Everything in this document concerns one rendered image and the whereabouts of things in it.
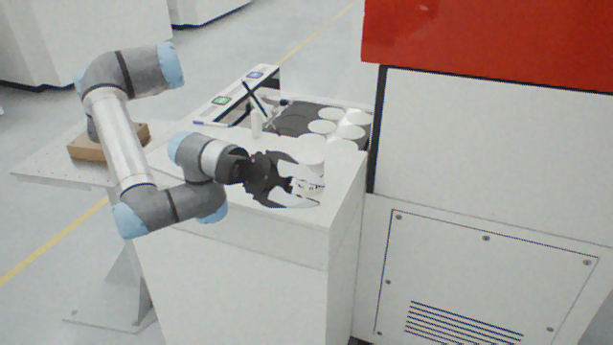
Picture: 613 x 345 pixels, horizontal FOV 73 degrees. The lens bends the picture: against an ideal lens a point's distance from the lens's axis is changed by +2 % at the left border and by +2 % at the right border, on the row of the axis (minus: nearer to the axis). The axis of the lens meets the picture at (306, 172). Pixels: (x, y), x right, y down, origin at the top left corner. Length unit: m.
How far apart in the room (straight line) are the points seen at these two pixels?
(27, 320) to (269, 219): 1.54
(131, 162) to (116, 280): 1.38
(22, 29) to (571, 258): 4.22
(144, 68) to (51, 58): 3.30
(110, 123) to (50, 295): 1.50
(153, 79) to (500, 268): 1.10
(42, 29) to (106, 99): 3.29
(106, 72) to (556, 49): 0.99
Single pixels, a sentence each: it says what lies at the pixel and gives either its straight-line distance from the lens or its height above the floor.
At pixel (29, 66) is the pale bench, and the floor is 0.26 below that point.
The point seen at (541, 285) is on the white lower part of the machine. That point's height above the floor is 0.63.
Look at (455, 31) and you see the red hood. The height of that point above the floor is 1.32.
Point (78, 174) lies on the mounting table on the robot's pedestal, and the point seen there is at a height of 0.82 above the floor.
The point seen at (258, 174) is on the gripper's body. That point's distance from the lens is 0.70.
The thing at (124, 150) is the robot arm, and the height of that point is 1.14.
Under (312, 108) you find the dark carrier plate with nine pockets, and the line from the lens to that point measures 1.59.
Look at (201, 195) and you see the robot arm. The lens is 0.86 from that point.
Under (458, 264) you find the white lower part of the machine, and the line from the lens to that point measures 1.40.
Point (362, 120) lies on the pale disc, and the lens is 1.51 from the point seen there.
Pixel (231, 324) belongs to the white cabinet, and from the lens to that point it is 1.41.
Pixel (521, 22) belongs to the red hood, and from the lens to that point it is 1.04.
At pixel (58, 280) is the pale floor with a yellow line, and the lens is 2.43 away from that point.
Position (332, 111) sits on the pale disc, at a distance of 1.57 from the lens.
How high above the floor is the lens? 1.59
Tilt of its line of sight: 35 degrees down
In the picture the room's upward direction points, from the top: straight up
